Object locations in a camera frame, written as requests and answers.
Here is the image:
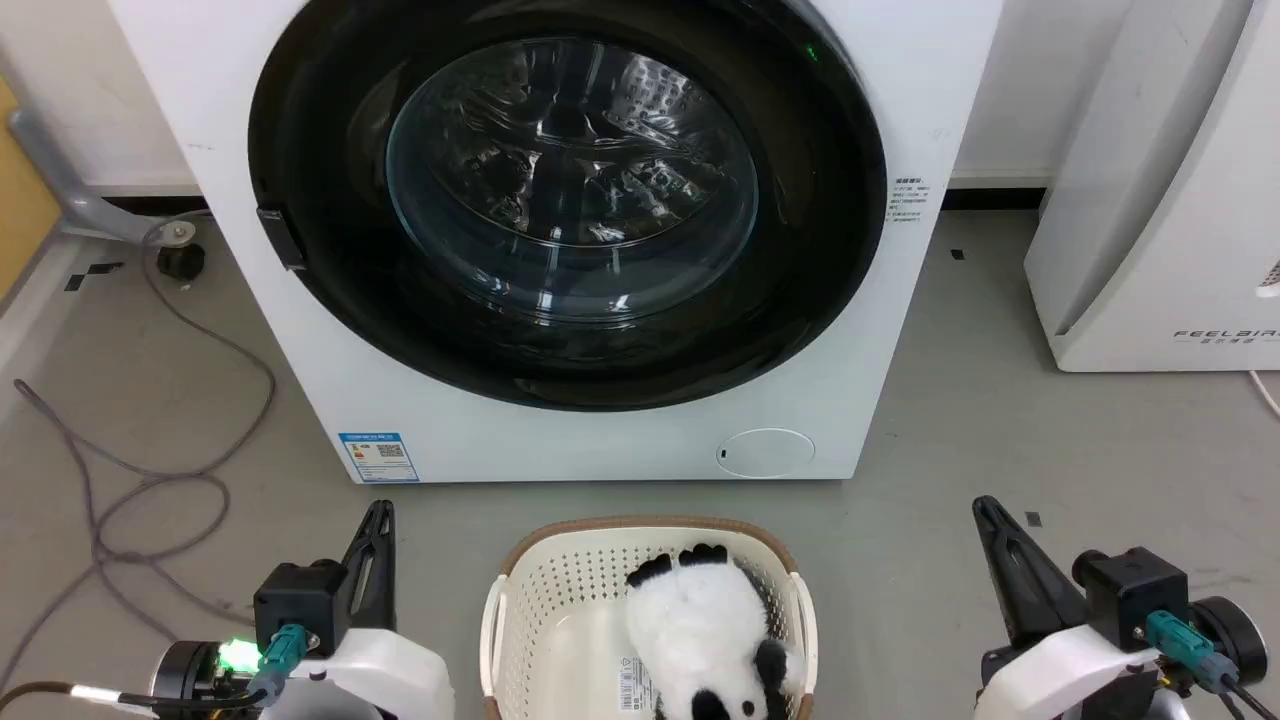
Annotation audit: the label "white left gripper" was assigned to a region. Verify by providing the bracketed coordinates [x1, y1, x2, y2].
[285, 499, 457, 720]

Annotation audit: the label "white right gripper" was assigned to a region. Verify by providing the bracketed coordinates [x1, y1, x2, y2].
[972, 495, 1166, 720]

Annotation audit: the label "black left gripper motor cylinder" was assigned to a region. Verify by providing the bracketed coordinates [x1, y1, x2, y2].
[150, 638, 263, 703]

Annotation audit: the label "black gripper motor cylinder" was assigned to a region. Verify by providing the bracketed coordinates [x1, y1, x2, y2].
[150, 638, 263, 703]
[1188, 596, 1270, 688]

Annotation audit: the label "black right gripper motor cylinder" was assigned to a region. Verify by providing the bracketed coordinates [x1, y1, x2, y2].
[1188, 596, 1270, 688]

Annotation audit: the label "white front-load washing machine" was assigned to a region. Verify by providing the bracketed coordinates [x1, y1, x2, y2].
[108, 0, 1004, 486]

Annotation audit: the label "black round washer door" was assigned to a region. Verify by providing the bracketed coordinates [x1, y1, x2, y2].
[247, 0, 888, 413]

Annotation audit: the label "cream perforated laundry basket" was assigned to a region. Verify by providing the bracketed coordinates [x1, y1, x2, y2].
[479, 515, 820, 720]

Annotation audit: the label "white barcode tag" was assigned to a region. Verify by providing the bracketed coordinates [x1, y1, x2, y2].
[617, 656, 657, 714]

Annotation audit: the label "round white filter cover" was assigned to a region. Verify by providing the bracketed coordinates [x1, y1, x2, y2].
[716, 428, 817, 479]

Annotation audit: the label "black and white panda plush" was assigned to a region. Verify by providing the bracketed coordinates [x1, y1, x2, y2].
[624, 543, 808, 720]

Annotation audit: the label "black round foot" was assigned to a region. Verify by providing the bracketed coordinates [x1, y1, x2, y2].
[156, 242, 208, 282]

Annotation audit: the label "white air purifier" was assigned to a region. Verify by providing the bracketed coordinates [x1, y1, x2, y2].
[1022, 0, 1280, 374]

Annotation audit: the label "small printed text sticker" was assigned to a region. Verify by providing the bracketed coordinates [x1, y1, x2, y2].
[889, 177, 934, 226]

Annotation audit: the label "grey metal table leg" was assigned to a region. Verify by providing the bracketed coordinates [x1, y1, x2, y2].
[7, 104, 198, 247]

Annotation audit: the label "wooden panel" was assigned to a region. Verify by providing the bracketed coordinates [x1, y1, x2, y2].
[0, 74, 64, 303]

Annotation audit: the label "right gripper cable green plug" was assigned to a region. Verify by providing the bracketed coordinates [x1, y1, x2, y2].
[1145, 609, 1280, 720]

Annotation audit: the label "grey floor cable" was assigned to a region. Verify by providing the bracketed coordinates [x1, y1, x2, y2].
[0, 213, 278, 693]

